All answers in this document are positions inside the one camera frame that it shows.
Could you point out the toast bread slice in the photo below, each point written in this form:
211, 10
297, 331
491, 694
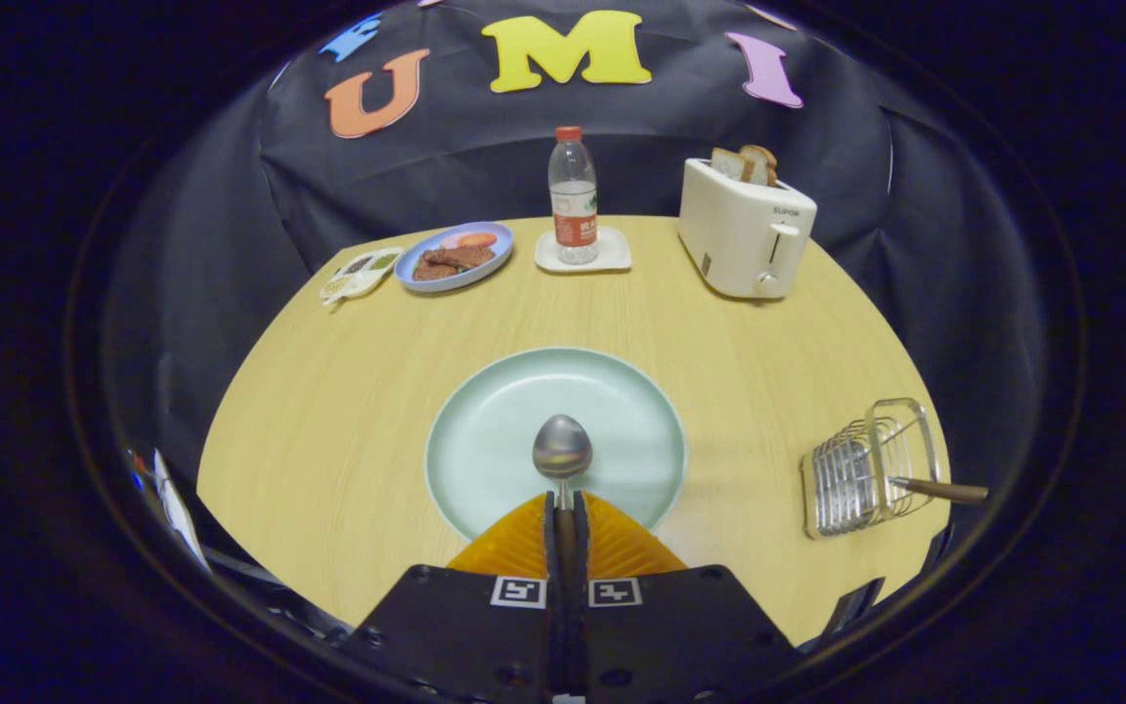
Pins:
760, 164
727, 164

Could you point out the brown meat slices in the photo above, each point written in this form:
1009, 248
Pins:
454, 259

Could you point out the clear water bottle red cap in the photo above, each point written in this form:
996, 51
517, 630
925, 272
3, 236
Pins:
573, 210

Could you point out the blue plate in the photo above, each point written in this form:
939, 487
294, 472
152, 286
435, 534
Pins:
410, 267

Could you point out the orange sausage slice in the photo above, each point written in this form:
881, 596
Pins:
475, 239

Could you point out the metal cutlery drainer basket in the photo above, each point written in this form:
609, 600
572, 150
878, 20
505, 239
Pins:
842, 479

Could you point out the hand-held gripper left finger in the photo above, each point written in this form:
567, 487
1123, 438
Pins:
553, 626

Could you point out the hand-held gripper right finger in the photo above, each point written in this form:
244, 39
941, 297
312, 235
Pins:
580, 626

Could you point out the black block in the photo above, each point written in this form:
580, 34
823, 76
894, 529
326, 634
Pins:
856, 604

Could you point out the white square coaster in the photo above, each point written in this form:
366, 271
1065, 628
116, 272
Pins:
612, 256

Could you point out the white divided sauce dish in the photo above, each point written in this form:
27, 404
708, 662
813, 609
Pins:
358, 279

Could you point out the white toaster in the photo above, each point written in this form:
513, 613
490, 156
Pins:
739, 240

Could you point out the pale green plate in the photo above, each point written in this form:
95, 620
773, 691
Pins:
524, 391

